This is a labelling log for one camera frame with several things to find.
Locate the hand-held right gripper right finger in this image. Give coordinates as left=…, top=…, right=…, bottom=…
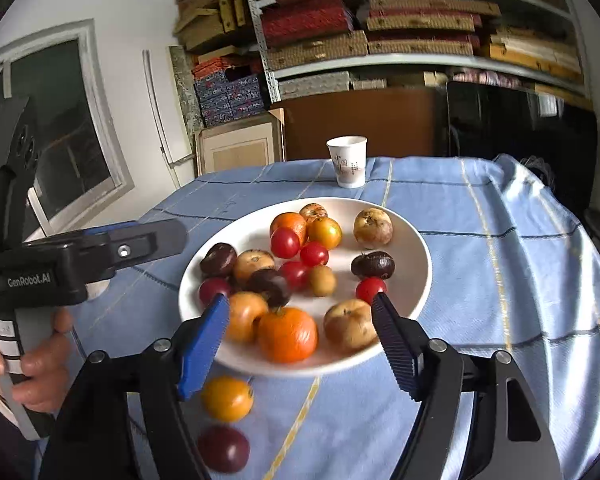
left=371, top=291, right=563, bottom=480

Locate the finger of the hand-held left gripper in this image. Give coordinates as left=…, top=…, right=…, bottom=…
left=80, top=218, right=188, bottom=286

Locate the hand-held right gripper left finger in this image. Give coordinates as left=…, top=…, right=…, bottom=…
left=40, top=294, right=230, bottom=480

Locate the yellow tomato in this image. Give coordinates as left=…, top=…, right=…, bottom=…
left=307, top=216, right=343, bottom=251
left=200, top=376, right=255, bottom=423

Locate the beige round fruit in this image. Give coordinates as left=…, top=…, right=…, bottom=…
left=353, top=207, right=394, bottom=249
left=323, top=299, right=381, bottom=354

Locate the orange-tan round fruit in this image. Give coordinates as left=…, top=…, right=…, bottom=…
left=232, top=249, right=276, bottom=283
left=225, top=291, right=270, bottom=344

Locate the dark red plum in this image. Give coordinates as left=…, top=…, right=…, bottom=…
left=197, top=425, right=251, bottom=474
left=198, top=277, right=235, bottom=311

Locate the red cherry tomato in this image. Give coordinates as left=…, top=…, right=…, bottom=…
left=355, top=277, right=388, bottom=306
left=270, top=227, right=301, bottom=259
left=278, top=260, right=311, bottom=292
left=300, top=241, right=330, bottom=268

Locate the dark brown water chestnut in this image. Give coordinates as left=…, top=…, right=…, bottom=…
left=245, top=268, right=292, bottom=308
left=200, top=242, right=238, bottom=277
left=350, top=251, right=396, bottom=280

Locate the white oval plate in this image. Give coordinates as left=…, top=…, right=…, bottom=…
left=178, top=197, right=433, bottom=378

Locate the orange tangerine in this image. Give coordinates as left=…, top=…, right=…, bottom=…
left=269, top=212, right=308, bottom=247
left=258, top=306, right=319, bottom=364

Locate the small tan oval fruit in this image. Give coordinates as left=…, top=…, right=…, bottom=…
left=308, top=265, right=338, bottom=297

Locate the reddish tan round fruit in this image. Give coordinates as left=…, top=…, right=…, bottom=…
left=299, top=203, right=329, bottom=223

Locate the person's left hand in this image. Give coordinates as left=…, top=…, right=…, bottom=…
left=0, top=308, right=74, bottom=412

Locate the blue plaid tablecloth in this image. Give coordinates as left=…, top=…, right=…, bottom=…
left=35, top=154, right=600, bottom=480

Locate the white framed dark window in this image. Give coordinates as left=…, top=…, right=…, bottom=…
left=0, top=19, right=133, bottom=241

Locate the white leaning strip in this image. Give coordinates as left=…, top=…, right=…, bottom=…
left=142, top=49, right=193, bottom=188

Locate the mottled green board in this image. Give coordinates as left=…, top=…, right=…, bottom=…
left=169, top=45, right=203, bottom=133

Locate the stack of blue patterned boxes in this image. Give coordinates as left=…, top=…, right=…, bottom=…
left=192, top=57, right=271, bottom=128

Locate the white paper cup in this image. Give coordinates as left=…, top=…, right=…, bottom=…
left=326, top=135, right=369, bottom=189

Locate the stack of yellow woven boxes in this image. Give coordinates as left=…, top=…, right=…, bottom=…
left=172, top=0, right=253, bottom=53

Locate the brown wooden board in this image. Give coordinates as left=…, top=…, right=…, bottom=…
left=270, top=85, right=448, bottom=163

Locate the white metal shelf rack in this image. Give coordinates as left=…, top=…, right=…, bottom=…
left=237, top=0, right=593, bottom=111

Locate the black glossy panel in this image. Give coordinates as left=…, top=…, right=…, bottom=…
left=445, top=80, right=598, bottom=211

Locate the stack of patterned flat boxes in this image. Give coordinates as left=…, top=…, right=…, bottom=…
left=252, top=0, right=586, bottom=101

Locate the wooden picture frame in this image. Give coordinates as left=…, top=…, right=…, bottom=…
left=195, top=107, right=286, bottom=178

